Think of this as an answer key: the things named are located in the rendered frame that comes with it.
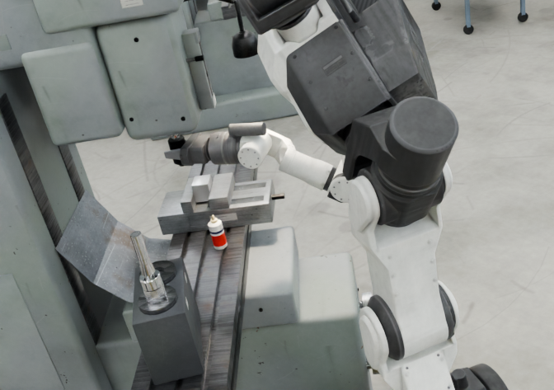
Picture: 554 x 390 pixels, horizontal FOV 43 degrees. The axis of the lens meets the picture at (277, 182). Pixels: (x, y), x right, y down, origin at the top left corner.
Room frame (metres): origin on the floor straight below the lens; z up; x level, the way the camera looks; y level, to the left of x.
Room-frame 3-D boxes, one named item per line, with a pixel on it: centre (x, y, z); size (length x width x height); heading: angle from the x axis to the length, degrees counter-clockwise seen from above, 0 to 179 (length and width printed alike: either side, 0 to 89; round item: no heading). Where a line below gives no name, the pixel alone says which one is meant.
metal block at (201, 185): (1.92, 0.23, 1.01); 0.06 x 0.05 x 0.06; 171
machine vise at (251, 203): (1.91, 0.20, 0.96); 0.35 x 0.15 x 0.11; 81
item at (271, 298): (1.77, 0.25, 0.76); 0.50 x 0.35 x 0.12; 83
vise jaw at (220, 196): (1.91, 0.17, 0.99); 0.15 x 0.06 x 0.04; 171
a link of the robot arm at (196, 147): (1.73, 0.16, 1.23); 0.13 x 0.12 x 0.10; 158
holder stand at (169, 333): (1.34, 0.32, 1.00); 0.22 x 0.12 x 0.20; 3
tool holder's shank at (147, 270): (1.29, 0.32, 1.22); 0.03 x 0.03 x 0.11
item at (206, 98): (1.75, 0.14, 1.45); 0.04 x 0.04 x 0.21; 83
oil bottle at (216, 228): (1.74, 0.20, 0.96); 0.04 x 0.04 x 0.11
